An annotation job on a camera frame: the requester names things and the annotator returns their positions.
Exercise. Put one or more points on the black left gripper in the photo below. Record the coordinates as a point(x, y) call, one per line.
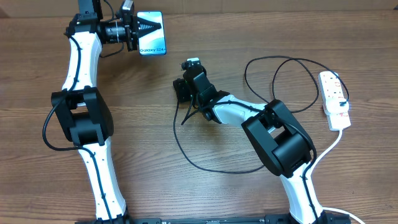
point(136, 27)

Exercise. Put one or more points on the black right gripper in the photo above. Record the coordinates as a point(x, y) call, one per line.
point(181, 87)

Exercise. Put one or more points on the Samsung Galaxy S24 smartphone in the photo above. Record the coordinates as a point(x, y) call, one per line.
point(153, 43)

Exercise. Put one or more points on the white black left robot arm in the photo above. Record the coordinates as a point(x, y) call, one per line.
point(82, 112)

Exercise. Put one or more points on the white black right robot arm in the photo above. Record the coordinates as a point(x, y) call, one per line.
point(280, 142)

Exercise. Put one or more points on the white charger plug adapter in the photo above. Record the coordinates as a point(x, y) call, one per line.
point(336, 106)

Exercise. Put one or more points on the white power strip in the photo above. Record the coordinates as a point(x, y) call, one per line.
point(332, 96)

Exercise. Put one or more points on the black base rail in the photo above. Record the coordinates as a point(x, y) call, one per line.
point(328, 218)

